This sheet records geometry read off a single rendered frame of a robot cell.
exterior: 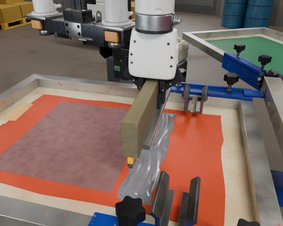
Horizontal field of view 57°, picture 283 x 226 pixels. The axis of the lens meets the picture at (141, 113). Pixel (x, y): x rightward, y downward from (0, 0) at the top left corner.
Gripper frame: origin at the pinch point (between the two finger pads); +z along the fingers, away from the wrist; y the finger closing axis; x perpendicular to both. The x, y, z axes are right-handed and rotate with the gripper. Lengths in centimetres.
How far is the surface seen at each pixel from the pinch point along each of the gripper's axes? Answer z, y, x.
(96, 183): 13.7, 8.1, 15.8
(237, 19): 96, -70, -620
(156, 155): 13.0, -2.4, 4.7
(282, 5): 67, -168, -662
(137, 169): 13.1, 0.9, 10.2
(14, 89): 11, 50, -14
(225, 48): 15, -20, -95
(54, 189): 13.7, 15.8, 19.6
